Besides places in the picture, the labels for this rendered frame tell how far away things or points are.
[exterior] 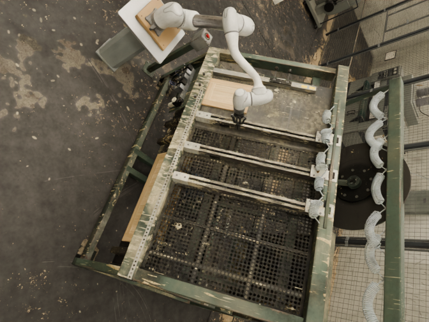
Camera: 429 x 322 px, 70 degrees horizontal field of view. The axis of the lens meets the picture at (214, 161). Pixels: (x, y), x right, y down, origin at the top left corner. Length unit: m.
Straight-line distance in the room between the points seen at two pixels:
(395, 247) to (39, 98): 2.95
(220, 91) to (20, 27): 1.75
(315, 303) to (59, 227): 2.06
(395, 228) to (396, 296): 0.44
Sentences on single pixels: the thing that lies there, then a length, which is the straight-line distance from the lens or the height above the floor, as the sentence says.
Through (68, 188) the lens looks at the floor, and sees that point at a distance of 2.97.
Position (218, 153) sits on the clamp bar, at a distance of 2.42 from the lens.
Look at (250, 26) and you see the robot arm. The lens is 2.51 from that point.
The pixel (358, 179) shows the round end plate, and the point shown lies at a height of 1.89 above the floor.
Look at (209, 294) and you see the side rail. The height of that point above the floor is 1.30.
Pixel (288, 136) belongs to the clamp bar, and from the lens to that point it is 2.57.
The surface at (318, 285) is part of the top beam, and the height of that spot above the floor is 1.83.
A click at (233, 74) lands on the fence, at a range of 2.97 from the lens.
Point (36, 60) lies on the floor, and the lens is 3.15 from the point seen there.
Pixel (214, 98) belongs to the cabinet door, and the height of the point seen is 0.96.
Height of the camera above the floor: 2.77
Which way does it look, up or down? 43 degrees down
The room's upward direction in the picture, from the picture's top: 80 degrees clockwise
